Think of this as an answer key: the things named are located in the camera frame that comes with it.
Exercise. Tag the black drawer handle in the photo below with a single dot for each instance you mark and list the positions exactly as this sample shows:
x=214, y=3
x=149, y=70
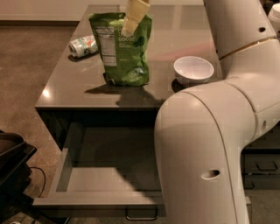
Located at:
x=141, y=214

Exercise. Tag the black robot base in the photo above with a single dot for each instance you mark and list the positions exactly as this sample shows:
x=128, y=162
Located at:
x=15, y=175

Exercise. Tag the crushed white soda can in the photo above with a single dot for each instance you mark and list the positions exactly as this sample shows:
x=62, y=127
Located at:
x=82, y=47

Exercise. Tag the green rice chip bag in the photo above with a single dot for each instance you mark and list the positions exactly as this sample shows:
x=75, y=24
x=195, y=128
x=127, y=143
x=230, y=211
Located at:
x=123, y=58

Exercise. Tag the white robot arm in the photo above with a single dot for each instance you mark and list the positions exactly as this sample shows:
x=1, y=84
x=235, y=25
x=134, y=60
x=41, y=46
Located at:
x=246, y=102

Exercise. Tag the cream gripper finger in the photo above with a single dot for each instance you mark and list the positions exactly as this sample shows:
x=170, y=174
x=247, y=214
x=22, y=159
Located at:
x=134, y=14

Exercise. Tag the white plastic jar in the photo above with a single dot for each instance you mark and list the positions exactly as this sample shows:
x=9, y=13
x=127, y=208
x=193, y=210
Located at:
x=274, y=17

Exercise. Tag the white ceramic bowl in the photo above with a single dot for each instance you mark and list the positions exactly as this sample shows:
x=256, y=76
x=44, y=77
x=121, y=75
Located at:
x=192, y=70

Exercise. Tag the grey lower right drawers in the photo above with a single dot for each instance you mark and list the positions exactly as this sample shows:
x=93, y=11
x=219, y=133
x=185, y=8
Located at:
x=260, y=162

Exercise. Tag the open grey top drawer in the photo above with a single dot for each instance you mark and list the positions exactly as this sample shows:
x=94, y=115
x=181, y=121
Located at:
x=105, y=178

